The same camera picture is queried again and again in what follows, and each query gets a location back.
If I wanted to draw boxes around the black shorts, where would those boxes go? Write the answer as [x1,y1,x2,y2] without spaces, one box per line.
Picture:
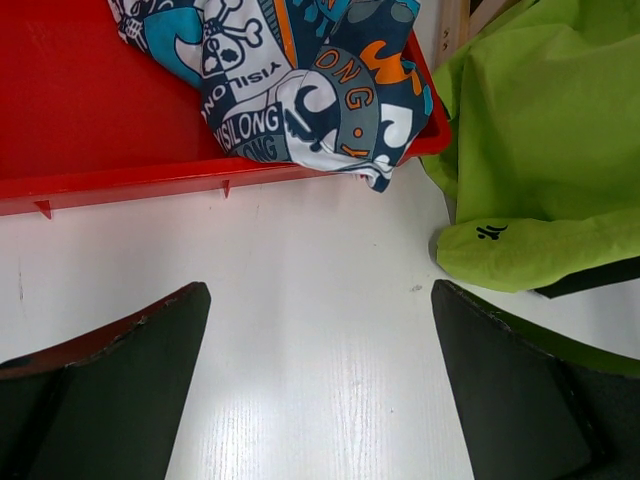
[535,257,640,299]

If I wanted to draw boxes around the blue patterned shorts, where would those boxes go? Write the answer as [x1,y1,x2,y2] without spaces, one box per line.
[110,0,433,192]

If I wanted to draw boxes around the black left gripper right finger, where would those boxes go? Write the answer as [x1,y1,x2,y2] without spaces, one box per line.
[431,280,639,479]

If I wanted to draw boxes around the lime green shorts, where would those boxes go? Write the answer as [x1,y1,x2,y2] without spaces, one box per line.
[419,0,640,294]

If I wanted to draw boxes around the red plastic tray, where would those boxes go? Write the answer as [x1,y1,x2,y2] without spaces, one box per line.
[0,0,452,220]

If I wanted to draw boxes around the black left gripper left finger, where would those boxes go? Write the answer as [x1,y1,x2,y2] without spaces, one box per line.
[1,282,211,479]

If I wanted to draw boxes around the wooden clothes rack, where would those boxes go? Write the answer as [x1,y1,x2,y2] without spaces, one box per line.
[434,0,517,68]

